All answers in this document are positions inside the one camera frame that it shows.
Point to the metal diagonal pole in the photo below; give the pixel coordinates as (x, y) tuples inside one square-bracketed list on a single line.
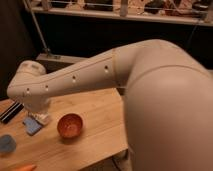
[(46, 49)]

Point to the orange object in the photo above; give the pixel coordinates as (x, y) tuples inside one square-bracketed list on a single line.
[(26, 168)]

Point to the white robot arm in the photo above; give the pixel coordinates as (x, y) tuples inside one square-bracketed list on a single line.
[(168, 100)]

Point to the red bowl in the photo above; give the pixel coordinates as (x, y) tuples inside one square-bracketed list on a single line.
[(70, 126)]

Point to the black striped remote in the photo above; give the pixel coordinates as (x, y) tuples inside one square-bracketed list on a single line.
[(11, 112)]

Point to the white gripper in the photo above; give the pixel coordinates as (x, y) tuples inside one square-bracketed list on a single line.
[(39, 113)]

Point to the wooden shelf rail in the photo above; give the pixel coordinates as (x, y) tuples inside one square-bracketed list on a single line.
[(186, 12)]

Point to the blue round object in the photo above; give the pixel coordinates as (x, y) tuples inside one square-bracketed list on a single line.
[(7, 144)]

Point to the blue sponge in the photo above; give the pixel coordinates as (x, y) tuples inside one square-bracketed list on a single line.
[(32, 126)]

